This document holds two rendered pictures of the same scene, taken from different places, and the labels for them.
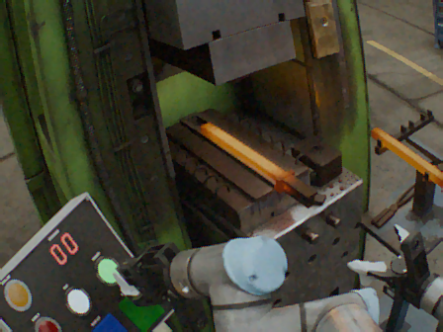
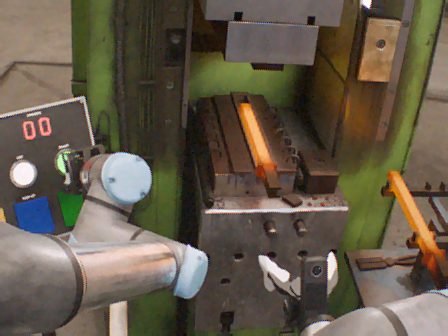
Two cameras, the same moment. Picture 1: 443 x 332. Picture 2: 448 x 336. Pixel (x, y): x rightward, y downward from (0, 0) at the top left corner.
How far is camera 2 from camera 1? 0.40 m
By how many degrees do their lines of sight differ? 14
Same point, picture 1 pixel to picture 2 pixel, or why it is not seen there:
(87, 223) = (71, 119)
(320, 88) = (352, 111)
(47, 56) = not seen: outside the picture
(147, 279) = (76, 169)
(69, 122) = (104, 40)
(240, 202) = (223, 168)
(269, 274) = (126, 186)
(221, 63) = (235, 44)
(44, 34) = not seen: outside the picture
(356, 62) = (410, 102)
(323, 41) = (372, 65)
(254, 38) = (274, 32)
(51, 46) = not seen: outside the picture
